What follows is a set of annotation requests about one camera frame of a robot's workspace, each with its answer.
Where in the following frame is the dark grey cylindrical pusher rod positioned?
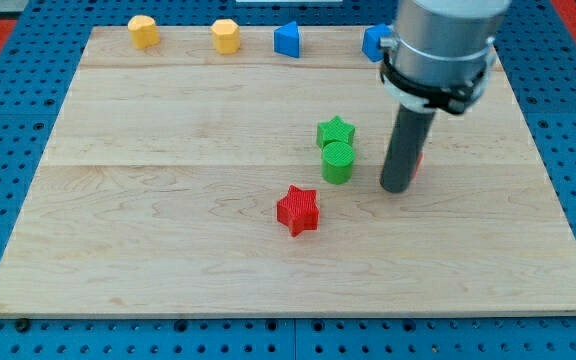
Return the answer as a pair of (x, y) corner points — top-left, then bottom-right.
(380, 105), (436, 193)

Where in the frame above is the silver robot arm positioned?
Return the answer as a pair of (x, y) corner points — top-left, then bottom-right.
(378, 0), (511, 193)

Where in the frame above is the green star block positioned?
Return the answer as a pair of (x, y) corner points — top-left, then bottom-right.
(316, 116), (356, 149)

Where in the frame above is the red star block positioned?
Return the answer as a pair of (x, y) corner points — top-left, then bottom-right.
(276, 185), (320, 237)

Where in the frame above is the yellow hexagon block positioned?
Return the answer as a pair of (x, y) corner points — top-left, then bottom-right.
(210, 19), (241, 55)

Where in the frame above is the red block behind rod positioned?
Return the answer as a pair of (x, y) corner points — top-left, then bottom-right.
(411, 152), (424, 180)

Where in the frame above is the green cylinder block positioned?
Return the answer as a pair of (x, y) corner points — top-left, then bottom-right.
(321, 141), (355, 184)

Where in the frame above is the blue cube block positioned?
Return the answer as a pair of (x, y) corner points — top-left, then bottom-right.
(362, 24), (392, 62)

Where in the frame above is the blue triangle block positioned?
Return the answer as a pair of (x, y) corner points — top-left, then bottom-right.
(273, 21), (301, 58)

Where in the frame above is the wooden board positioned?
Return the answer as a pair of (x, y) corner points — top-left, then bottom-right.
(0, 26), (576, 319)

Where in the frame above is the black clamp ring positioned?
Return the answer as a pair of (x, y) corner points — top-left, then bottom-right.
(379, 49), (489, 116)

